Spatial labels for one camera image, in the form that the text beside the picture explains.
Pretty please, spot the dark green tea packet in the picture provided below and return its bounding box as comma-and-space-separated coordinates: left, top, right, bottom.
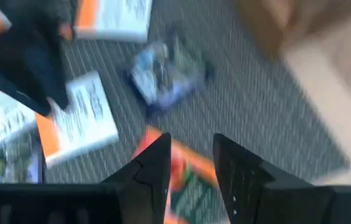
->
0, 136, 45, 185

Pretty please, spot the grey woven placemat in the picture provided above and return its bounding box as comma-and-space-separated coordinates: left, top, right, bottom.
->
0, 0, 350, 224

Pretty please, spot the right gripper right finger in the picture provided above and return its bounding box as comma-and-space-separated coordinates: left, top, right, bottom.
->
212, 133, 351, 224

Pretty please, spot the silver foil tea packet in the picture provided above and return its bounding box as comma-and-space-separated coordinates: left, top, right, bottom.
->
129, 39, 209, 110

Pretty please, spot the wooden tea organiser box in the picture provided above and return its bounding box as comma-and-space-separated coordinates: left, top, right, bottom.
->
236, 0, 351, 57

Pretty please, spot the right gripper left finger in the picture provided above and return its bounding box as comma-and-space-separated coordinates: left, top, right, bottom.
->
0, 132, 172, 224

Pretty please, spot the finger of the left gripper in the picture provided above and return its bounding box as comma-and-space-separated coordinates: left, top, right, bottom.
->
0, 62, 52, 116
22, 30, 70, 108

